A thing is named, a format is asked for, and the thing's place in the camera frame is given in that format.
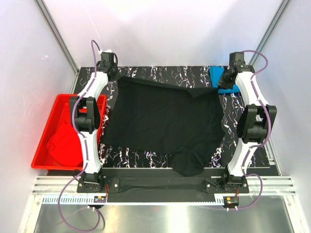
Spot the black t shirt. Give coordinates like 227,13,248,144
103,77,225,176

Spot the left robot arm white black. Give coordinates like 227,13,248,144
69,50,119,192

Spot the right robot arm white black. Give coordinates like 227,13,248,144
218,51,277,193

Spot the folded blue t shirt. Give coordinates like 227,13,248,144
209,66,240,94

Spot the red plastic bin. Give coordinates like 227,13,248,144
31,94,106,170

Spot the red t shirt in bin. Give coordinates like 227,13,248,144
46,122,83,167

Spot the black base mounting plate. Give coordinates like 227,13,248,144
76,167,250,203

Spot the right connector board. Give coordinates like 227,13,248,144
224,196,240,205

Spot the connector board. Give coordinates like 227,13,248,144
224,196,240,205
94,194,107,203

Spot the left connector board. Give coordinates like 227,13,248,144
94,194,107,203

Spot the left aluminium frame post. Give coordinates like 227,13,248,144
34,0,80,75

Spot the aluminium frame post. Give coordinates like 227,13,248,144
34,0,80,75
249,0,292,67

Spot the right aluminium frame post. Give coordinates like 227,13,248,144
249,0,292,67

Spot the white cable duct strip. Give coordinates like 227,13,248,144
42,195,224,206

